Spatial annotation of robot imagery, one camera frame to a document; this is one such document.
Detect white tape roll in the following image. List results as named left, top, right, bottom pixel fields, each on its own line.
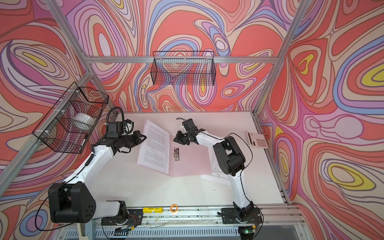
left=73, top=113, right=96, bottom=126

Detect black wire basket left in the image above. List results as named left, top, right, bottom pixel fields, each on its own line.
left=33, top=83, right=109, bottom=154

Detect metal folder clip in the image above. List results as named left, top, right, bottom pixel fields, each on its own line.
left=174, top=148, right=180, bottom=162

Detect printed English text sheet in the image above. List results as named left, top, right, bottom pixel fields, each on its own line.
left=137, top=120, right=171, bottom=175

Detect pink file folder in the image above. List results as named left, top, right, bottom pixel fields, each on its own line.
left=137, top=119, right=214, bottom=178

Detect printed Chinese text sheet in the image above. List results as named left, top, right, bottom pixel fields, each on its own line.
left=200, top=149, right=230, bottom=186

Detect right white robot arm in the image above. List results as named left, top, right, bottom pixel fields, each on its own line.
left=174, top=118, right=255, bottom=222

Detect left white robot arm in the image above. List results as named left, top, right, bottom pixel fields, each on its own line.
left=48, top=120, right=147, bottom=224

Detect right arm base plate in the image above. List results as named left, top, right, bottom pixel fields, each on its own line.
left=217, top=208, right=263, bottom=226

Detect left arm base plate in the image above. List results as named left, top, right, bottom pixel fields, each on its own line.
left=101, top=209, right=143, bottom=227

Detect black wire basket back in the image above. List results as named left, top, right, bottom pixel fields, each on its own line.
left=151, top=51, right=216, bottom=86

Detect yellow label strip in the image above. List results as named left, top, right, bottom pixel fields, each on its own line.
left=143, top=207, right=163, bottom=214

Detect black wire basket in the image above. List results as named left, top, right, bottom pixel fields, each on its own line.
left=151, top=51, right=216, bottom=86
left=33, top=83, right=109, bottom=154

